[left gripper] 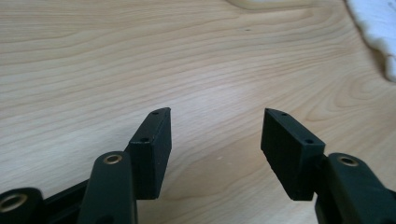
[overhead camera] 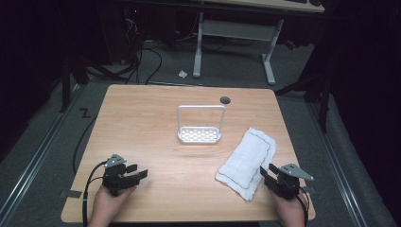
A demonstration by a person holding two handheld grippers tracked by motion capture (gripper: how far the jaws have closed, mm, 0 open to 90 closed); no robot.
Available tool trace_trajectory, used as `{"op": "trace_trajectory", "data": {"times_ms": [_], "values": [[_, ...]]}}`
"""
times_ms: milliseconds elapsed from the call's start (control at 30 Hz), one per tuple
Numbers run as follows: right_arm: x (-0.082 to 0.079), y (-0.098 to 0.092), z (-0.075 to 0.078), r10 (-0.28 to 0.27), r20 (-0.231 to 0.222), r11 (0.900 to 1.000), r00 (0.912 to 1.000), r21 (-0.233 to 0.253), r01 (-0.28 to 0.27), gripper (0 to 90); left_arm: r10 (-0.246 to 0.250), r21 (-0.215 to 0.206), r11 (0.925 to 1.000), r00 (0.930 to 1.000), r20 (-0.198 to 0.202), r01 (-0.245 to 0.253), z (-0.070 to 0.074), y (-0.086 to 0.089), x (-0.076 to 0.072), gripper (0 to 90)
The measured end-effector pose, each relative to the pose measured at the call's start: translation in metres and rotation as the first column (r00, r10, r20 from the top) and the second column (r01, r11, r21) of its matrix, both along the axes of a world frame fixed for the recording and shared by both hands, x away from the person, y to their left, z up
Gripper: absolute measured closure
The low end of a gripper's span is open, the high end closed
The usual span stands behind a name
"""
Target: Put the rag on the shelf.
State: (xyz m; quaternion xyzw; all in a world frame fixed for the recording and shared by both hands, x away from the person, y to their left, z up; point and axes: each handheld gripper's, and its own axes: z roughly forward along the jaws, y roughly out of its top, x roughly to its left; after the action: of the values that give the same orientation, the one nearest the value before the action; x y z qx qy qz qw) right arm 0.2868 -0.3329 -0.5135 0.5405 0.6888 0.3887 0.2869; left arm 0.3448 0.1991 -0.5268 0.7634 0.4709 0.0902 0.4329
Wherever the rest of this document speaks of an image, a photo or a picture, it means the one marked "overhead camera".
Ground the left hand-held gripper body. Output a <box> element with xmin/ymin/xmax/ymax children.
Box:
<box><xmin>101</xmin><ymin>153</ymin><xmax>140</xmax><ymax>198</ymax></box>

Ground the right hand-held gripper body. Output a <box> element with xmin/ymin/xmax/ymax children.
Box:
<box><xmin>263</xmin><ymin>163</ymin><xmax>315</xmax><ymax>201</ymax></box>

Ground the white towel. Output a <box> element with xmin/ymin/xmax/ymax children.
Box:
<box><xmin>215</xmin><ymin>126</ymin><xmax>279</xmax><ymax>202</ymax></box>

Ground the person's right hand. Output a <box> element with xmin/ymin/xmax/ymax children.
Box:
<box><xmin>269</xmin><ymin>188</ymin><xmax>308</xmax><ymax>219</ymax></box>

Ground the person's left hand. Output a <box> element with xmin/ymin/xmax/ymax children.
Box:
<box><xmin>91</xmin><ymin>184</ymin><xmax>138</xmax><ymax>219</ymax></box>

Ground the black metal stand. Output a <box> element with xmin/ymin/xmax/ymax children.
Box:
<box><xmin>273</xmin><ymin>46</ymin><xmax>332</xmax><ymax>134</ymax></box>
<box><xmin>58</xmin><ymin>46</ymin><xmax>91</xmax><ymax>114</ymax></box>

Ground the white-legged wooden desk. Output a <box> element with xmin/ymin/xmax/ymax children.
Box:
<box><xmin>191</xmin><ymin>0</ymin><xmax>326</xmax><ymax>87</ymax></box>

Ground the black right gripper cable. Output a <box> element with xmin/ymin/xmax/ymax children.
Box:
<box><xmin>295</xmin><ymin>185</ymin><xmax>310</xmax><ymax>227</ymax></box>

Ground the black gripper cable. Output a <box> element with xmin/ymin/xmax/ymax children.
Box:
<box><xmin>81</xmin><ymin>160</ymin><xmax>109</xmax><ymax>227</ymax></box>
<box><xmin>295</xmin><ymin>185</ymin><xmax>310</xmax><ymax>227</ymax></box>

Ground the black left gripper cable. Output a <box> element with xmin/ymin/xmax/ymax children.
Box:
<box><xmin>81</xmin><ymin>160</ymin><xmax>109</xmax><ymax>227</ymax></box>

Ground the black floor cable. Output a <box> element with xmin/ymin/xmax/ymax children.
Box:
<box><xmin>72</xmin><ymin>114</ymin><xmax>99</xmax><ymax>176</ymax></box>

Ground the metal floor rail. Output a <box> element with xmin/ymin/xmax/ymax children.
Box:
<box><xmin>306</xmin><ymin>102</ymin><xmax>370</xmax><ymax>227</ymax></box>
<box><xmin>0</xmin><ymin>84</ymin><xmax>83</xmax><ymax>223</ymax></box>

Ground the white rack with handle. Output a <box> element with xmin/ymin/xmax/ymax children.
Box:
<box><xmin>176</xmin><ymin>104</ymin><xmax>227</xmax><ymax>146</ymax></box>

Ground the bundle of black cables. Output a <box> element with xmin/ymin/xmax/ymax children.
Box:
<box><xmin>84</xmin><ymin>9</ymin><xmax>198</xmax><ymax>86</ymax></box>

